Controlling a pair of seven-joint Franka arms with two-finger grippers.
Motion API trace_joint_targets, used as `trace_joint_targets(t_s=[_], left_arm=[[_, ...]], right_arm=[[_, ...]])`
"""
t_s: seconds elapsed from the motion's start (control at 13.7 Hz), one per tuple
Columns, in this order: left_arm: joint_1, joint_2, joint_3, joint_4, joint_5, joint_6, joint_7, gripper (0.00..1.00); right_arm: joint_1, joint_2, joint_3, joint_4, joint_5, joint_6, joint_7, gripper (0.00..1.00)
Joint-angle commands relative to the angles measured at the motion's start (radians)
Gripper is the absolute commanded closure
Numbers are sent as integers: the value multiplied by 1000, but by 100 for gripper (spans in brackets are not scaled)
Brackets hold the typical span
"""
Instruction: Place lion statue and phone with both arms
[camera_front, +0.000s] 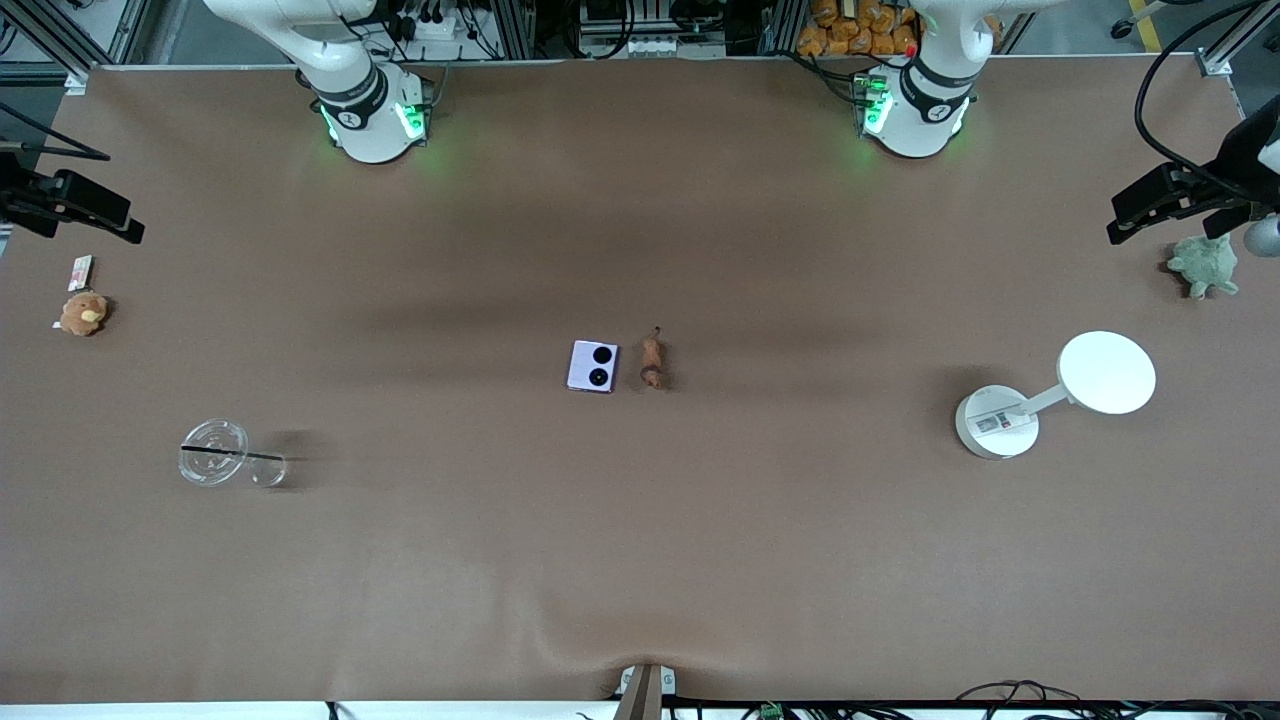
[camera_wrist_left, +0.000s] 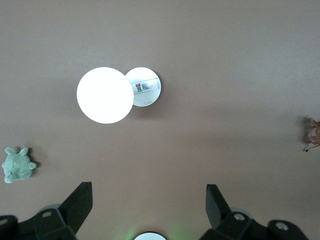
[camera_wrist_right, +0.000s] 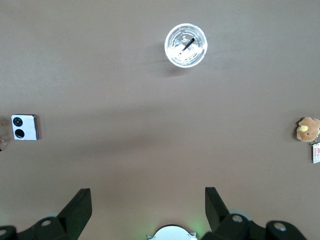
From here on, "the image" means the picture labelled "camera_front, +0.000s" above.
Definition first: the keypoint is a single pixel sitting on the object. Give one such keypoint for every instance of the thin black straw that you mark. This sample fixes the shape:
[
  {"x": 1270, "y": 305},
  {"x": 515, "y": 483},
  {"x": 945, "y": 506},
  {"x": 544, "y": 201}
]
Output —
[{"x": 230, "y": 454}]

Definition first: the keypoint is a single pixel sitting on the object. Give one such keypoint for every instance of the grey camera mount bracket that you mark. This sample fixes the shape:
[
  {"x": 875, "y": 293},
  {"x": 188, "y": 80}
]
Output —
[{"x": 645, "y": 695}]

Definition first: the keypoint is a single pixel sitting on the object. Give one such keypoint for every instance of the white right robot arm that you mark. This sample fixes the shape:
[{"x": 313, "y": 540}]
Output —
[{"x": 350, "y": 90}]

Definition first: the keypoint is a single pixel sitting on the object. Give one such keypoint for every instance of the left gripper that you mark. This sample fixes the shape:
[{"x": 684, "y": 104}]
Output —
[{"x": 1238, "y": 163}]

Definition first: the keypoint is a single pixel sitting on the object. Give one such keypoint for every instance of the white power strip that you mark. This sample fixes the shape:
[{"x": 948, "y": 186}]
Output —
[{"x": 440, "y": 28}]

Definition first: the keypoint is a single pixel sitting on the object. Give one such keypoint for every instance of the white round desk lamp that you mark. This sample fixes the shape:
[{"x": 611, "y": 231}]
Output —
[{"x": 1105, "y": 372}]

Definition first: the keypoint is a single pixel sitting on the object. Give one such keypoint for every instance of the brown lion statue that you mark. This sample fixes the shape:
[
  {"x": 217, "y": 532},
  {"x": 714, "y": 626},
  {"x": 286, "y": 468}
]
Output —
[{"x": 652, "y": 360}]

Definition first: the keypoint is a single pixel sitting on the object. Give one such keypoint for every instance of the lilac flip phone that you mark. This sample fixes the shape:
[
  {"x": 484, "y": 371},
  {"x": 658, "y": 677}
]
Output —
[{"x": 592, "y": 367}]

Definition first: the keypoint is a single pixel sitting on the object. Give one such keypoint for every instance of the small printed tag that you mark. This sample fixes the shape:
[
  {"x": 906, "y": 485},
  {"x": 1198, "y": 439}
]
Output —
[{"x": 80, "y": 272}]

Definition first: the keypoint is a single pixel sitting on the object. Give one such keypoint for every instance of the orange stuffed toys pile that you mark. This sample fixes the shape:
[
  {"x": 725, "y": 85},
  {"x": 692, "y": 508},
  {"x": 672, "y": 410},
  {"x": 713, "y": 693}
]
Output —
[{"x": 860, "y": 30}]

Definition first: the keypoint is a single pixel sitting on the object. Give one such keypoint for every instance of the green plush toy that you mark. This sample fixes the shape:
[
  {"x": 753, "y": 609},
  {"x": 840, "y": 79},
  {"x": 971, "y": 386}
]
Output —
[{"x": 1205, "y": 265}]

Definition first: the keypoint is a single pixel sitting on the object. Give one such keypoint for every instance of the brown plush toy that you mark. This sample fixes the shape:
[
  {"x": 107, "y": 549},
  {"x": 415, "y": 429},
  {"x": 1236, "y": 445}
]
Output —
[{"x": 83, "y": 314}]

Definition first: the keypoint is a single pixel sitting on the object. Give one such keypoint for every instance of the aluminium frame strut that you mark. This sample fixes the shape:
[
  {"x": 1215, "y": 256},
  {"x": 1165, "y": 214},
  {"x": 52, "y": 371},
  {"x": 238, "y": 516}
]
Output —
[
  {"x": 1225, "y": 52},
  {"x": 60, "y": 45}
]

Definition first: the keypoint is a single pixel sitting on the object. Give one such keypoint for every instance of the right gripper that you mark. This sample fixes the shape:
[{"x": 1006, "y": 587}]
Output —
[{"x": 22, "y": 196}]

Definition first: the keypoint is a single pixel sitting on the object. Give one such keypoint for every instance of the clear plastic cup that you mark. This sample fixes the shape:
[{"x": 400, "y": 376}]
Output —
[{"x": 215, "y": 435}]

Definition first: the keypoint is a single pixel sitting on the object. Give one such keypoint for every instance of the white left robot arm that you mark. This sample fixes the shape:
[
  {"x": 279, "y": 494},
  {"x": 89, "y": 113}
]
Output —
[{"x": 930, "y": 100}]

